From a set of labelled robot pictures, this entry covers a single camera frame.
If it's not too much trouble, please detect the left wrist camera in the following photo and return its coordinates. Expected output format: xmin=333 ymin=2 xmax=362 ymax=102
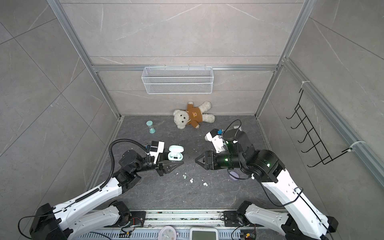
xmin=146 ymin=141 xmax=165 ymax=164

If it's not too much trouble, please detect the purple earbud charging case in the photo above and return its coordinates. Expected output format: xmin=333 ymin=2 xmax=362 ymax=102
xmin=229 ymin=171 xmax=239 ymax=181

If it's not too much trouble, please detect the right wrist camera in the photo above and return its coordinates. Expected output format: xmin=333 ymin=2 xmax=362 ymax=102
xmin=205 ymin=129 xmax=228 ymax=154

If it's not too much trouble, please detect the green earbud charging case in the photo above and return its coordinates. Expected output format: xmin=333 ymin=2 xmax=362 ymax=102
xmin=168 ymin=145 xmax=184 ymax=161

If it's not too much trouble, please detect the black wall hook rack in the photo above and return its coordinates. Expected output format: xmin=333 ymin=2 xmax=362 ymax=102
xmin=286 ymin=89 xmax=353 ymax=168

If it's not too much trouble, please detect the white wire mesh basket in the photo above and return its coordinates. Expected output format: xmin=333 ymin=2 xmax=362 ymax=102
xmin=142 ymin=67 xmax=214 ymax=94

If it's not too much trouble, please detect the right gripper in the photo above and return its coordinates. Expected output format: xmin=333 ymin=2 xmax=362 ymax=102
xmin=195 ymin=149 xmax=246 ymax=170

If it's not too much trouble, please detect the black corrugated cable hose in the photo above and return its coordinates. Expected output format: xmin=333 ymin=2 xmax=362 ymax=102
xmin=98 ymin=138 xmax=149 ymax=190

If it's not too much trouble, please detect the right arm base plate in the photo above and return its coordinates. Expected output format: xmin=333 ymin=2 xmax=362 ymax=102
xmin=220 ymin=211 xmax=250 ymax=227

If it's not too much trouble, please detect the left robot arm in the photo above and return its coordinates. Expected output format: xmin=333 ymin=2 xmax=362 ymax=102
xmin=29 ymin=150 xmax=184 ymax=240

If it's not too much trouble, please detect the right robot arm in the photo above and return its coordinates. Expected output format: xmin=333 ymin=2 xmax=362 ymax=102
xmin=195 ymin=129 xmax=339 ymax=240

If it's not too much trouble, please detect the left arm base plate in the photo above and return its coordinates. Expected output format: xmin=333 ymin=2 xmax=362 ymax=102
xmin=106 ymin=211 xmax=147 ymax=228

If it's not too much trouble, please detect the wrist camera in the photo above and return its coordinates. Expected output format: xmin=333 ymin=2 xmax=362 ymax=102
xmin=205 ymin=129 xmax=228 ymax=154
xmin=146 ymin=141 xmax=165 ymax=164

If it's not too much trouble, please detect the white teddy bear brown shirt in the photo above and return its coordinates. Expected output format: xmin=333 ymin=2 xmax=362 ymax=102
xmin=173 ymin=101 xmax=216 ymax=130

